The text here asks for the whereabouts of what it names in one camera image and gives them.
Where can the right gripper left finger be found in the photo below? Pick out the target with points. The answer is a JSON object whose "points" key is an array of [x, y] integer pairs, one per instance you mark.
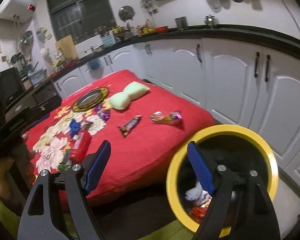
{"points": [[42, 216]]}

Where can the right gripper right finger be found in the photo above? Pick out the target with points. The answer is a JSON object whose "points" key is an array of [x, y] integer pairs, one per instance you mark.
{"points": [[254, 218]]}

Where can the small green dark wrapper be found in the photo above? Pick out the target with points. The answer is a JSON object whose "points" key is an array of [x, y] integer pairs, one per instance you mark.
{"points": [[66, 162]]}

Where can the blue wrapper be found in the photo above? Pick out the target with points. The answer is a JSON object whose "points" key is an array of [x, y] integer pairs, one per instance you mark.
{"points": [[75, 127]]}

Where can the red snack stick packet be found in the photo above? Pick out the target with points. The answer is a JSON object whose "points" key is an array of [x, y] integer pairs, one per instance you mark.
{"points": [[80, 147]]}

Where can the purple candy wrapper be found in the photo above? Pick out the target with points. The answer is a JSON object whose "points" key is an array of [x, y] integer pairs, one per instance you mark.
{"points": [[102, 111]]}

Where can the dark chocolate bar wrapper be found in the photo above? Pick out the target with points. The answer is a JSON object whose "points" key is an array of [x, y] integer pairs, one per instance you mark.
{"points": [[129, 126]]}

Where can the yellow purple snack wrapper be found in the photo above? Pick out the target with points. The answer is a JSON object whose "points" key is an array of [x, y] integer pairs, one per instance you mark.
{"points": [[173, 118]]}

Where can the green sleeve forearm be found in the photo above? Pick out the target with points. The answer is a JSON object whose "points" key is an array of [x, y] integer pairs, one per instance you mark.
{"points": [[9, 222]]}

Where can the yellow rimmed black trash bin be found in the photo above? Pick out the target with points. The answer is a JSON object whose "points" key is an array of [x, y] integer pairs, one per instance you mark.
{"points": [[238, 169]]}

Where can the white lower kitchen cabinets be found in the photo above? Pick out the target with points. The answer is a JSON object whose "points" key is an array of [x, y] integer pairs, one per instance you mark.
{"points": [[238, 83]]}

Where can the dark kitchen window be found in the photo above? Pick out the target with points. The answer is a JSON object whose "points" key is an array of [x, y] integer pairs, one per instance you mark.
{"points": [[79, 18]]}

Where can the black kitchen countertop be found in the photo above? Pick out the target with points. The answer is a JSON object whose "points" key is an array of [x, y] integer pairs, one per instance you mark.
{"points": [[255, 35]]}

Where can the person's left hand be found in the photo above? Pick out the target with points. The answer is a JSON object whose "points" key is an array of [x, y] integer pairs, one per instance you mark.
{"points": [[16, 169]]}

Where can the black microwave oven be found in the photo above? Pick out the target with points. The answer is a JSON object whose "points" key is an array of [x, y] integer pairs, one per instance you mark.
{"points": [[11, 87]]}

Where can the white crumpled tissue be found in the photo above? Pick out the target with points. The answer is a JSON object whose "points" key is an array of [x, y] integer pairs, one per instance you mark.
{"points": [[197, 195]]}

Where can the round metal gold-rimmed plate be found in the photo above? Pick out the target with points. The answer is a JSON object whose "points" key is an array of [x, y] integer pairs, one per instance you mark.
{"points": [[90, 99]]}

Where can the wooden cutting board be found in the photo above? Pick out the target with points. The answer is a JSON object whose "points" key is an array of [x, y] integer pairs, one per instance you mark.
{"points": [[67, 46]]}

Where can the blue hanging pot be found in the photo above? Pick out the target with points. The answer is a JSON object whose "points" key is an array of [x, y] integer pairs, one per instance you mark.
{"points": [[94, 64]]}

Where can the white water heater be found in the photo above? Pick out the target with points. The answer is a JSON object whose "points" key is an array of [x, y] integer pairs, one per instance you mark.
{"points": [[19, 11]]}

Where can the light blue utensil holder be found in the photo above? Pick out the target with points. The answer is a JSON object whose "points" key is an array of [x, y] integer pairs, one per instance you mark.
{"points": [[108, 41]]}

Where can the red floral table cloth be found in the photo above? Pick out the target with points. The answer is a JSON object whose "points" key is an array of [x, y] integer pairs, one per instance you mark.
{"points": [[143, 157]]}

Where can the condiment bottles group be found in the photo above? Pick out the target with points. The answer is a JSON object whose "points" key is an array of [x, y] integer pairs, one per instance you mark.
{"points": [[128, 31]]}

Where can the hanging pot lid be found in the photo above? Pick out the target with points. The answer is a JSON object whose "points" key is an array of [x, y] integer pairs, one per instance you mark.
{"points": [[126, 13]]}

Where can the red bowl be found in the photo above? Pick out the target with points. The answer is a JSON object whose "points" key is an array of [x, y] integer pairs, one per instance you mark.
{"points": [[163, 29]]}

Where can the grey metal canister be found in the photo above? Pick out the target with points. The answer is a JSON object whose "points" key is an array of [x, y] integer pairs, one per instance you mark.
{"points": [[181, 23]]}

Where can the steel teapot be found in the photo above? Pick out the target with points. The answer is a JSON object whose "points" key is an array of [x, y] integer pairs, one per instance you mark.
{"points": [[211, 21]]}

